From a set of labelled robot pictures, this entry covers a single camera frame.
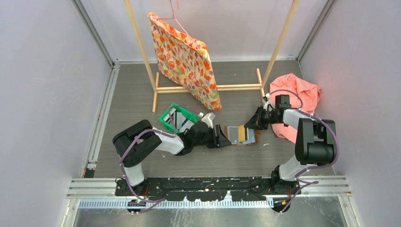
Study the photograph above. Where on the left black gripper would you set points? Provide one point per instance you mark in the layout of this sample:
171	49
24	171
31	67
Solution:
222	140

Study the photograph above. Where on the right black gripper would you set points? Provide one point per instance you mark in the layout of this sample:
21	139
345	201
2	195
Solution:
255	122

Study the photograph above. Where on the gold black-striped credit card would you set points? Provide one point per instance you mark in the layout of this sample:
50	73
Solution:
242	133

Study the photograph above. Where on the brown leather card holder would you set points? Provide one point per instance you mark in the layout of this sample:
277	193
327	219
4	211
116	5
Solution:
253	138

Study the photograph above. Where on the green plastic card bin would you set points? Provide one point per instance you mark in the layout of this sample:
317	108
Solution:
179	108

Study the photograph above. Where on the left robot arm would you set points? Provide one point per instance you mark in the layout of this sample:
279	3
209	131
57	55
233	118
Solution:
137	142

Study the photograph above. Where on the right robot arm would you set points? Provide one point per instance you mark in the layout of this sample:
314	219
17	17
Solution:
316	144

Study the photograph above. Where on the stack of credit cards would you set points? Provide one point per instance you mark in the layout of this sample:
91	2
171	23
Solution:
178	120

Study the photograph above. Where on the pink crumpled cloth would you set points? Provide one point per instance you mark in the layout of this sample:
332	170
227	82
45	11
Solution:
302	93

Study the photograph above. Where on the floral fabric bag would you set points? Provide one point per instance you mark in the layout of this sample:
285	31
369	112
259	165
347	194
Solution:
179	62

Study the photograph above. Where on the wooden clothes rack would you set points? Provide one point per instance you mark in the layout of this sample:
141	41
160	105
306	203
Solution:
179	89

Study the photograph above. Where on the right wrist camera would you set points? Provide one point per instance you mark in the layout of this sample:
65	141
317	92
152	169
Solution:
267	103

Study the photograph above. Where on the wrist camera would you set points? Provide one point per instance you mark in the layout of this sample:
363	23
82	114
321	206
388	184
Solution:
207	118
267	103

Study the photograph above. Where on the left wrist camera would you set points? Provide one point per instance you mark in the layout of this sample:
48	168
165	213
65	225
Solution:
207	118

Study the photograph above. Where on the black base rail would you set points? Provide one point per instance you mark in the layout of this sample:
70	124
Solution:
246	188

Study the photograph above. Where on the aluminium frame rail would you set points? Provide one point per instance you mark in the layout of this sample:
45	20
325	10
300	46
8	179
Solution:
100	193

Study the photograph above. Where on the pink wire hanger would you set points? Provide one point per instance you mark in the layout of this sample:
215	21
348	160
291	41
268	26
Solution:
187	23

